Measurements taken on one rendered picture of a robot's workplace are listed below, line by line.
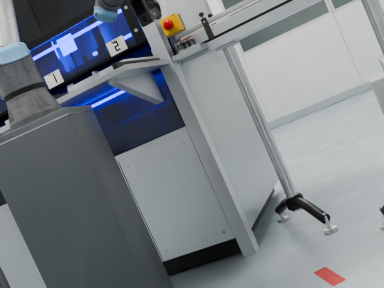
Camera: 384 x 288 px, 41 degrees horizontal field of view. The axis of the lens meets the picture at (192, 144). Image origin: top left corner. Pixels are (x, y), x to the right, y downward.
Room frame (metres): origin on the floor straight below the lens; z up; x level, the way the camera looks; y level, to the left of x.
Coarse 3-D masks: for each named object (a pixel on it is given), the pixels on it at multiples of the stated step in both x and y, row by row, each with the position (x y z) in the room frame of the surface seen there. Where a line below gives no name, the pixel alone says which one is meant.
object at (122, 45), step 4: (120, 36) 2.14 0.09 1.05; (112, 40) 2.16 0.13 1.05; (116, 40) 2.15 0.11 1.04; (120, 40) 2.15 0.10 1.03; (124, 40) 2.14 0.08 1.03; (108, 44) 2.17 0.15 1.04; (112, 44) 2.16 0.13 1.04; (116, 44) 2.15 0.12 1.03; (120, 44) 2.15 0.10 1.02; (124, 44) 2.14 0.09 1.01; (108, 48) 2.17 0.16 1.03; (112, 48) 2.16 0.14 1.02; (120, 48) 2.15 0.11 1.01; (124, 48) 2.15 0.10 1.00; (112, 52) 2.17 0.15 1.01; (116, 52) 2.16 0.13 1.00; (120, 52) 2.15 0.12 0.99; (112, 56) 2.17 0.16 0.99
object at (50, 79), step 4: (52, 72) 2.27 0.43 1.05; (56, 72) 2.27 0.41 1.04; (48, 76) 2.28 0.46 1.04; (52, 76) 2.28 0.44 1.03; (56, 76) 2.27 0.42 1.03; (60, 76) 2.26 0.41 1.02; (48, 80) 2.29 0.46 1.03; (52, 80) 2.28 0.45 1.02; (60, 80) 2.27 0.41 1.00; (48, 84) 2.29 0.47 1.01; (52, 84) 2.28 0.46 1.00; (56, 84) 2.28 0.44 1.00
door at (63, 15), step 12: (36, 0) 2.26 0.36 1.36; (48, 0) 2.24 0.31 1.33; (60, 0) 2.22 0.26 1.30; (72, 0) 2.20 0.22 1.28; (84, 0) 2.18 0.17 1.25; (36, 12) 2.27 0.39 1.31; (48, 12) 2.25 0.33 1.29; (60, 12) 2.23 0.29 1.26; (72, 12) 2.21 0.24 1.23; (48, 24) 2.26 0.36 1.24; (60, 24) 2.24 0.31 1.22
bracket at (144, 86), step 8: (112, 80) 1.81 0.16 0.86; (120, 80) 1.84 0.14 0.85; (128, 80) 1.89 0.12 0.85; (136, 80) 1.96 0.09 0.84; (144, 80) 2.02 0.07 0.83; (152, 80) 2.10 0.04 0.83; (120, 88) 1.86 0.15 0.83; (128, 88) 1.88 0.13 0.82; (136, 88) 1.93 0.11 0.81; (144, 88) 1.99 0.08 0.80; (152, 88) 2.06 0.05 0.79; (144, 96) 2.00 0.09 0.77; (152, 96) 2.03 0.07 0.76; (160, 96) 2.10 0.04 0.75
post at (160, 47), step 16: (144, 32) 2.11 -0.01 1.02; (160, 32) 2.10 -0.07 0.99; (160, 48) 2.09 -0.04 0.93; (176, 64) 2.12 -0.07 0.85; (176, 80) 2.09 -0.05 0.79; (176, 96) 2.10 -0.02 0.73; (192, 96) 2.14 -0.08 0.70; (192, 112) 2.09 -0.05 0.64; (192, 128) 2.10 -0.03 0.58; (208, 144) 2.09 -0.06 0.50; (208, 160) 2.10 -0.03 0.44; (208, 176) 2.11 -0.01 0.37; (224, 176) 2.10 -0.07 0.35; (224, 192) 2.09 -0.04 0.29; (224, 208) 2.10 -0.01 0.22; (240, 208) 2.12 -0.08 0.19; (240, 224) 2.09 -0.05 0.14; (240, 240) 2.10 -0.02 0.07; (256, 240) 2.14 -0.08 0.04
